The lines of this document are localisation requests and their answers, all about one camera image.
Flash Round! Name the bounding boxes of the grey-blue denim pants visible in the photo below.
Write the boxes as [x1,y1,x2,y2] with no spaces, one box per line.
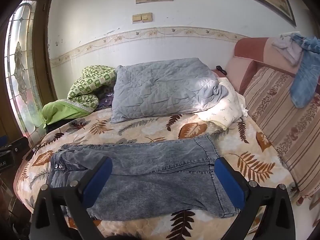
[49,134,242,222]

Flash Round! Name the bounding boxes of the leaf print blanket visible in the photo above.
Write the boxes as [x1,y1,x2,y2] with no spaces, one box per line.
[14,110,300,240]

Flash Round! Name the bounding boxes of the green patterned quilt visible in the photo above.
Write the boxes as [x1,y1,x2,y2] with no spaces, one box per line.
[67,65,117,110]

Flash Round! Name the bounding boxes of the grey quilted pillow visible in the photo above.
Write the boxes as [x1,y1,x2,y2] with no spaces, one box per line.
[110,57,229,124]

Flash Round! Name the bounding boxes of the plain green cloth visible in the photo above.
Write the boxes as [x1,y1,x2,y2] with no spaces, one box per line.
[42,99,87,128]

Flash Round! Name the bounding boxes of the striped floral cushion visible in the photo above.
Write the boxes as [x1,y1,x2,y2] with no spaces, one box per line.
[242,66,320,200]

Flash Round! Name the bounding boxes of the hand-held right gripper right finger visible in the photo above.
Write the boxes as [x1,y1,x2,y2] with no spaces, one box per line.
[214,157,293,240]

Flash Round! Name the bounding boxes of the pale lilac garment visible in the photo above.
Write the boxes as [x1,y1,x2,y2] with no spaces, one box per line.
[272,33,304,67]

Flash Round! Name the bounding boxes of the blue garment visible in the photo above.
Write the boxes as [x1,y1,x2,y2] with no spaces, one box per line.
[290,34,320,109]

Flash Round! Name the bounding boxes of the cream pillow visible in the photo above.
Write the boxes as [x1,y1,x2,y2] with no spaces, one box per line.
[195,77,248,130]

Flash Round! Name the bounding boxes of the pink upholstered sofa back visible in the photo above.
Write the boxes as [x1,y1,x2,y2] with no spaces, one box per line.
[225,37,300,95]

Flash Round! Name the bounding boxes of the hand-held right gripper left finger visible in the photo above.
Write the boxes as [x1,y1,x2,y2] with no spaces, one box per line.
[29,156,113,240]

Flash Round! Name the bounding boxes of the purple cloth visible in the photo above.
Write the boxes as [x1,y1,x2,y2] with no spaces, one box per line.
[96,91,115,110]

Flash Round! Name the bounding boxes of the black box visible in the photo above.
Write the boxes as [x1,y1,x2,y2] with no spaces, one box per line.
[0,137,29,173]

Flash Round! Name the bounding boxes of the leaded glass door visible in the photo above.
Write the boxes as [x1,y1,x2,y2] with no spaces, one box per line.
[4,0,59,140]

